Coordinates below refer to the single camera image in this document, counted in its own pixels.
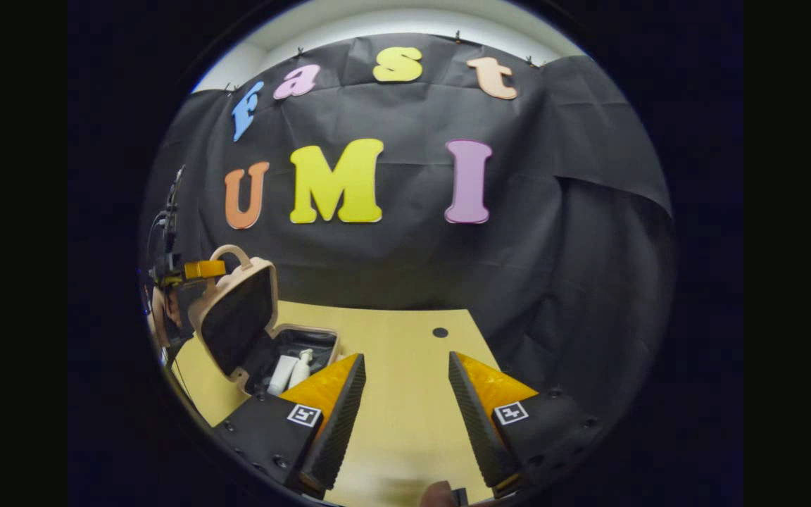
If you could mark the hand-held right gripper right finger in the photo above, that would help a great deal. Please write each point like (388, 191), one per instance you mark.
(476, 415)

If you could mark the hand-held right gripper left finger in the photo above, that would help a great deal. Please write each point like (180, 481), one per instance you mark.
(338, 415)

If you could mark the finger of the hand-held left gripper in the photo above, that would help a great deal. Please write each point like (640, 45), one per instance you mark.
(205, 269)

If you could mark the small pump bottle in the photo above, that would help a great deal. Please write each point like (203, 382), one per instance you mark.
(301, 367)

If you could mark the black backdrop cloth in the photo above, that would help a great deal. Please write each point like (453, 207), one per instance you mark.
(412, 260)

